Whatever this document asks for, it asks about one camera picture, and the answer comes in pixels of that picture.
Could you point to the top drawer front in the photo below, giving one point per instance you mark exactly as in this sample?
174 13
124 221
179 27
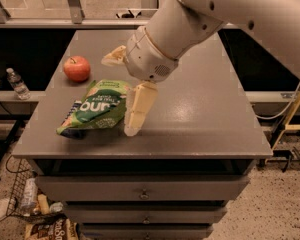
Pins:
142 188

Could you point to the blue rxbar blueberry bar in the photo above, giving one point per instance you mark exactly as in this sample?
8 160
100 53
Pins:
65 129

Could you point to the bottom drawer front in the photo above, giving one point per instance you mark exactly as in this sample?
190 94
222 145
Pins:
146 232

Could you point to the brown snack bag on floor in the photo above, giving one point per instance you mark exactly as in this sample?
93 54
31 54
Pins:
61 229

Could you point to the metal railing frame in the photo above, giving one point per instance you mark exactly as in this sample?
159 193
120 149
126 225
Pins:
76 14

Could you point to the clear plastic water bottle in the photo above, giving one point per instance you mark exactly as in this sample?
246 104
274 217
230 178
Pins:
18 84

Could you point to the red apple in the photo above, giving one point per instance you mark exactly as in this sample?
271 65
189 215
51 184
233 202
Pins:
77 68

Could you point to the black wire basket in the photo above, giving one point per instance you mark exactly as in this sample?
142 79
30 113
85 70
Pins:
44 211

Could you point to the middle drawer front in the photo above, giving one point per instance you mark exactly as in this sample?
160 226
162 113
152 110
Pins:
146 213

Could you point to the yellow stand frame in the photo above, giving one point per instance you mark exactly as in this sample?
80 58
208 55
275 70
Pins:
282 127

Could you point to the drawer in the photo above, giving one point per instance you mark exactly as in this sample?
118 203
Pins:
146 213
142 188
146 232

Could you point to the plastic bottle in basket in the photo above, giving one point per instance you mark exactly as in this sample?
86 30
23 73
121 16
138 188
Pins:
29 198

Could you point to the green rice chip bag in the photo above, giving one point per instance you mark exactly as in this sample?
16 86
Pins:
103 106

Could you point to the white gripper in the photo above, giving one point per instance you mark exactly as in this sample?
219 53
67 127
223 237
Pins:
147 60

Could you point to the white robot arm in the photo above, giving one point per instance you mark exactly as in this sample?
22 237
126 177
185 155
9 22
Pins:
179 25

